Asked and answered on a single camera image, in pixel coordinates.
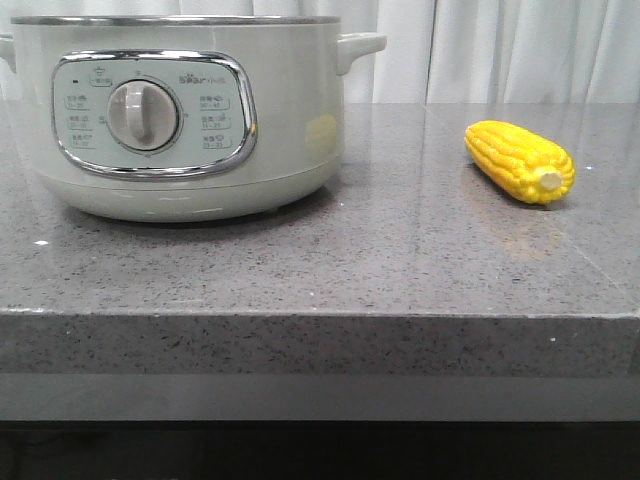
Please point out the yellow corn cob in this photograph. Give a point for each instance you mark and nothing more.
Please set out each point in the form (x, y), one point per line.
(525, 165)

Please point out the pale green electric pot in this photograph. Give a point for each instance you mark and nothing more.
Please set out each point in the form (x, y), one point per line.
(182, 118)

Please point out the white curtain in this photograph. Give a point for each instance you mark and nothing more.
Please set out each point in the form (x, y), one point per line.
(448, 51)

